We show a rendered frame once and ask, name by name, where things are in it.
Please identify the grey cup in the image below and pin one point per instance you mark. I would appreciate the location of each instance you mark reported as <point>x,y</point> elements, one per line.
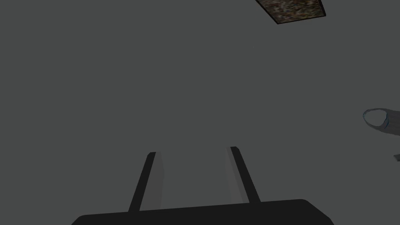
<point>382,120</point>

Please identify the brown speckled flat slab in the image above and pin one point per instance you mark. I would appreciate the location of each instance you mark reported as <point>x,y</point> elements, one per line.
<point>293,9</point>

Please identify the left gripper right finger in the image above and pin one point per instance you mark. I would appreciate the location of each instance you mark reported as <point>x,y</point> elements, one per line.
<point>242,178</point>

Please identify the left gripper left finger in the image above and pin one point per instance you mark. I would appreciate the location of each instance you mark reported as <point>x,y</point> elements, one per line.
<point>147,184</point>

